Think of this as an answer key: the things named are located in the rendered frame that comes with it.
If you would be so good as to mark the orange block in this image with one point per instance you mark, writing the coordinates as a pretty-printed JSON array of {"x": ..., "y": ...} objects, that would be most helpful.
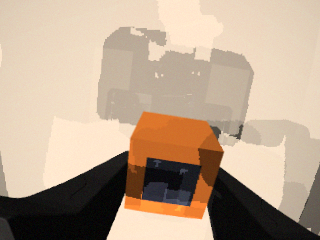
[{"x": 172, "y": 165}]

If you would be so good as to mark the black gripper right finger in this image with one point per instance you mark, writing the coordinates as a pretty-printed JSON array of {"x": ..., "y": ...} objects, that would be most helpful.
[{"x": 237, "y": 213}]

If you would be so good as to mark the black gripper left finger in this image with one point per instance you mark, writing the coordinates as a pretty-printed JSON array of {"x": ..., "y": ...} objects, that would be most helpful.
[{"x": 82, "y": 208}]

